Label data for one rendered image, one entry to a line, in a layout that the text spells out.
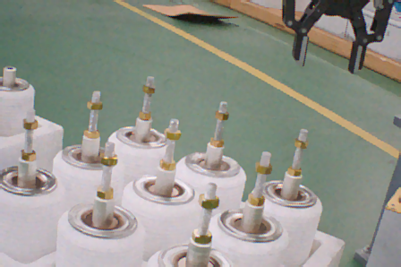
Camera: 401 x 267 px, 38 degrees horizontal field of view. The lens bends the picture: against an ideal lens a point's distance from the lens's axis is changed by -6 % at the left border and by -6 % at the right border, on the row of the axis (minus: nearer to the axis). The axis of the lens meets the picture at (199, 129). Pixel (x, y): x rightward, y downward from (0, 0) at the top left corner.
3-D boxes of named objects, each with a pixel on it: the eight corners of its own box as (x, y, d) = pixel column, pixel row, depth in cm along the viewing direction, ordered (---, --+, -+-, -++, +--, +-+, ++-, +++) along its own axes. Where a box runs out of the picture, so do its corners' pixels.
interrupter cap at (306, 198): (294, 182, 84) (295, 177, 84) (327, 207, 78) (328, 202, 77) (249, 186, 80) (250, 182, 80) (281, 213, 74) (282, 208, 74)
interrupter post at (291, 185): (290, 192, 80) (295, 169, 79) (300, 200, 78) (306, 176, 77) (276, 193, 79) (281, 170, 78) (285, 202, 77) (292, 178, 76)
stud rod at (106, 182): (98, 206, 64) (105, 141, 62) (107, 208, 64) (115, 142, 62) (98, 211, 63) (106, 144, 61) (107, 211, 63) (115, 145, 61)
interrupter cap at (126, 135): (106, 133, 90) (106, 128, 89) (149, 128, 94) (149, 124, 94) (132, 152, 84) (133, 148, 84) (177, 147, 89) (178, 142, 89)
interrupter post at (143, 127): (130, 138, 89) (132, 116, 88) (144, 136, 91) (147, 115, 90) (139, 144, 88) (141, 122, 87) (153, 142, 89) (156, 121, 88)
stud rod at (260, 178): (251, 218, 68) (266, 155, 65) (246, 213, 69) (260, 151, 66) (259, 216, 68) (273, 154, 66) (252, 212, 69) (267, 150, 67)
